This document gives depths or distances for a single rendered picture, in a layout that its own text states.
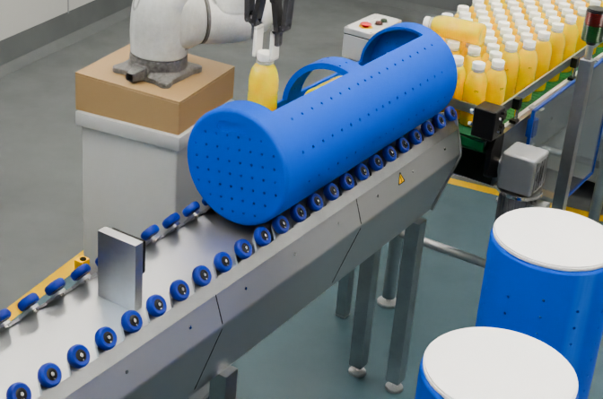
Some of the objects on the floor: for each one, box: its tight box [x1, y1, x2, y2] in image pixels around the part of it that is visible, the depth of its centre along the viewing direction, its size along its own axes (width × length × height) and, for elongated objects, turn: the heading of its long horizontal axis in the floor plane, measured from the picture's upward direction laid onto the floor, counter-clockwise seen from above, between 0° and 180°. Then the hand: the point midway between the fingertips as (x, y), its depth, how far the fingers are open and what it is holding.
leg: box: [385, 217, 427, 394], centre depth 354 cm, size 6×6×63 cm
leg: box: [348, 248, 381, 377], centre depth 361 cm, size 6×6×63 cm
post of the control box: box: [335, 269, 354, 319], centre depth 384 cm, size 4×4×100 cm
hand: (266, 43), depth 253 cm, fingers closed on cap, 4 cm apart
